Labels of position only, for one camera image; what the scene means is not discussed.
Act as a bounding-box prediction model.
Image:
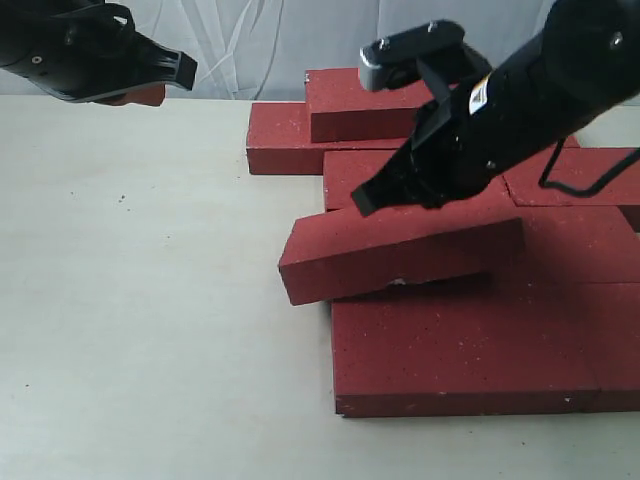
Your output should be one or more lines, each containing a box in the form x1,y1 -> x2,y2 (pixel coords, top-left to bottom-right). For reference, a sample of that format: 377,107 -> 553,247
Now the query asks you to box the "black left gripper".
1,1 -> 197,107

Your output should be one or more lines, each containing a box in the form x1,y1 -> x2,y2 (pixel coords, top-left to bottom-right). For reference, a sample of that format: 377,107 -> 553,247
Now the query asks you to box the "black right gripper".
350,74 -> 551,219

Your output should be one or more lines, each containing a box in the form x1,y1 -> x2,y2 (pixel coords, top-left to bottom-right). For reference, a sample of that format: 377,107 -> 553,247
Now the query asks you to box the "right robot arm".
351,1 -> 639,216

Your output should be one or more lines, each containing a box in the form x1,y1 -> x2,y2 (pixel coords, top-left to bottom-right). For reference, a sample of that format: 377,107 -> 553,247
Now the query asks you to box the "middle row red brick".
494,206 -> 639,285

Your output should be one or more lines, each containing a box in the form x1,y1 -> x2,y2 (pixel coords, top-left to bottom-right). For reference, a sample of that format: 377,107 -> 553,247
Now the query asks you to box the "white backdrop cloth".
126,0 -> 551,100

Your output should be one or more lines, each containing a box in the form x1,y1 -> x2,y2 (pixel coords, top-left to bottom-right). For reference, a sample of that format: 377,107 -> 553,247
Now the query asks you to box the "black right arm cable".
537,142 -> 640,199

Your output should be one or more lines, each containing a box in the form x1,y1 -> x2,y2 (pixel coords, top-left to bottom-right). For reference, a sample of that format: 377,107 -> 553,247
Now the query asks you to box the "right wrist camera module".
359,19 -> 492,92

